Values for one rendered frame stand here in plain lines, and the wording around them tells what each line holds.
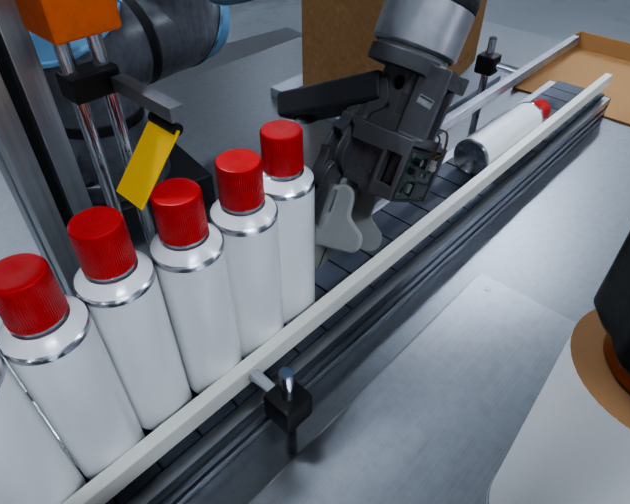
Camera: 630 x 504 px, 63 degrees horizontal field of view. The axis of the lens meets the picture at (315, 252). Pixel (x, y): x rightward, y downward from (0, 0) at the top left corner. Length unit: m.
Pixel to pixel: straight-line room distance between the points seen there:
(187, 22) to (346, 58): 0.34
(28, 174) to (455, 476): 0.40
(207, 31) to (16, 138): 0.38
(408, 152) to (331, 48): 0.57
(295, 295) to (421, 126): 0.19
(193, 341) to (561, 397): 0.25
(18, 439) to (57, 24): 0.24
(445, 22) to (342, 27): 0.52
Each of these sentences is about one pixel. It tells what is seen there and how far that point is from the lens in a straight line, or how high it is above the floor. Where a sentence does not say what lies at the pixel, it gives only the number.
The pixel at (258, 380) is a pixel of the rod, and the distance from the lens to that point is 0.44.
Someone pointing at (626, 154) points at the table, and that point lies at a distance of 1.00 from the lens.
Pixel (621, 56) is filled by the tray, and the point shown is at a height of 0.84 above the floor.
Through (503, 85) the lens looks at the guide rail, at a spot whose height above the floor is 0.96.
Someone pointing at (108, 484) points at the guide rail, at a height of 0.91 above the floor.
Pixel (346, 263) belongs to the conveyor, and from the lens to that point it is 0.58.
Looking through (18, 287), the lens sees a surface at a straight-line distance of 0.31.
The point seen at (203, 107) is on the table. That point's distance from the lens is 1.03.
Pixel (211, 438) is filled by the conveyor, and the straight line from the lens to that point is 0.46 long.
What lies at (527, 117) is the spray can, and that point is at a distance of 0.82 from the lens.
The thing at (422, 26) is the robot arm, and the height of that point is 1.14.
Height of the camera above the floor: 1.28
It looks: 42 degrees down
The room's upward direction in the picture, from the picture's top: straight up
